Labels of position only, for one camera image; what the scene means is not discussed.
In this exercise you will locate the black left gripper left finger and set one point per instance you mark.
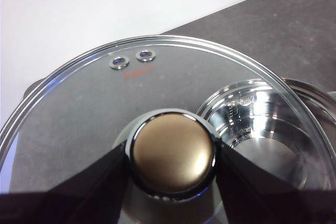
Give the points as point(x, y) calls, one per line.
point(65, 203)

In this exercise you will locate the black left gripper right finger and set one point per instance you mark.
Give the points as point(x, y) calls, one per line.
point(262, 200)

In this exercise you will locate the glass lid with green knob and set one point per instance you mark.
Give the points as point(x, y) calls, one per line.
point(78, 119)

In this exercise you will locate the pale green electric steamer pot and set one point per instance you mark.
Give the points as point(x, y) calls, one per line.
point(315, 95)

